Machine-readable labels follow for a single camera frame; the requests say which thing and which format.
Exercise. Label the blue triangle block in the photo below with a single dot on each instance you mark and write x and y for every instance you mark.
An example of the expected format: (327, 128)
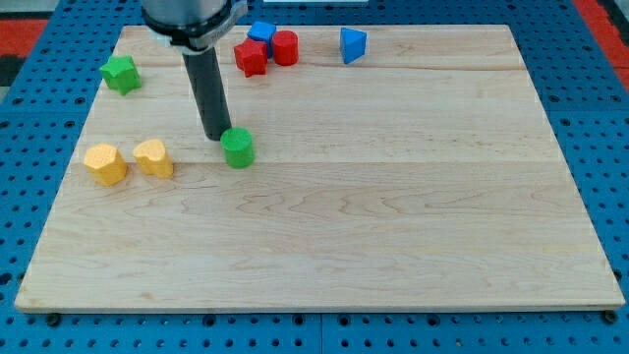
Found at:
(352, 44)

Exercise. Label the red star block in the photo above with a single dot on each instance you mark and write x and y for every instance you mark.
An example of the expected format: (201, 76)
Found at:
(251, 57)

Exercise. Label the green cylinder block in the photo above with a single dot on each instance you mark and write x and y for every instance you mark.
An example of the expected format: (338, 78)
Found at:
(238, 147)

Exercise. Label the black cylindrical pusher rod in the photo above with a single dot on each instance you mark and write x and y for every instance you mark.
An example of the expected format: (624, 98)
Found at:
(206, 82)

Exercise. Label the red cylinder block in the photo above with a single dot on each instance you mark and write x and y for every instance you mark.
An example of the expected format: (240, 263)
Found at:
(285, 47)

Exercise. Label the blue cube block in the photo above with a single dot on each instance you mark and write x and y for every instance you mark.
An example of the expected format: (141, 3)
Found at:
(264, 32)

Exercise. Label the green star block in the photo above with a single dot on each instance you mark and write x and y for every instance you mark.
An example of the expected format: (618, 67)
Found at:
(120, 73)

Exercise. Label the light wooden board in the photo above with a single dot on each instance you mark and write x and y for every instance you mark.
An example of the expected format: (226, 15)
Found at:
(423, 178)

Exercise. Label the yellow heart block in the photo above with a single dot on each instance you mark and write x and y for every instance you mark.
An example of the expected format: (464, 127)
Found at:
(153, 158)

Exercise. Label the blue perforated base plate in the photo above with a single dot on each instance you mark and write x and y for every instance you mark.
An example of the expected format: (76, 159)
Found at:
(47, 104)

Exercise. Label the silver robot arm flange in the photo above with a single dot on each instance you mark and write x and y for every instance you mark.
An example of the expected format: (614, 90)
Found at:
(191, 26)

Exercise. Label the yellow hexagon block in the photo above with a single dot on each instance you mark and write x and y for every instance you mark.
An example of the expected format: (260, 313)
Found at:
(105, 164)

